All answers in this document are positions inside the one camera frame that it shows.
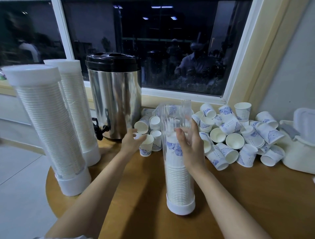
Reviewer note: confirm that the person's right hand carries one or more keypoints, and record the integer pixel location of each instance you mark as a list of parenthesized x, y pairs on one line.
[(192, 150)]

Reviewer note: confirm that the person's left hand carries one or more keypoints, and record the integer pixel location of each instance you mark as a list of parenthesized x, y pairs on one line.
[(129, 145)]

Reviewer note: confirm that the single blue-printed paper cup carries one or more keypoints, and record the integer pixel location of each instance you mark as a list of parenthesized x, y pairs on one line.
[(146, 146)]

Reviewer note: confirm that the nested stack of paper cups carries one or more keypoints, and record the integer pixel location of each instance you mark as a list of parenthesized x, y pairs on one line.
[(178, 177), (78, 111), (49, 128)]

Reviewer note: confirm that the pile of paper cups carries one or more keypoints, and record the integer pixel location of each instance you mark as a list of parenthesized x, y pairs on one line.
[(236, 140)]

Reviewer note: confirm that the person's right forearm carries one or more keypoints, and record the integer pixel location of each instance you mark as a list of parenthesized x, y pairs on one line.
[(229, 207)]

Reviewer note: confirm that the person's left forearm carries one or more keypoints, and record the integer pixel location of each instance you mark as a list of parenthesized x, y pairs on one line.
[(88, 204)]

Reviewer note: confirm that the person's grey shirt sleeve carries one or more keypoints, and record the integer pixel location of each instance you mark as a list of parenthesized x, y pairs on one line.
[(61, 237)]

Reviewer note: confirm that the stainless steel water dispenser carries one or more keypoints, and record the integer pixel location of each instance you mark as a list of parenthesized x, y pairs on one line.
[(114, 93)]

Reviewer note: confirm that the translucent plastic box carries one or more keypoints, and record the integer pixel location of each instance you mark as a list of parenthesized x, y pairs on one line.
[(298, 155)]

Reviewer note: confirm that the white framed window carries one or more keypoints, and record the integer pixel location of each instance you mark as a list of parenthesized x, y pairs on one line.
[(172, 44)]

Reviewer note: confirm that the white plastic lid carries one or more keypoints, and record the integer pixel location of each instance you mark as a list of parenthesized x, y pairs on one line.
[(305, 125)]

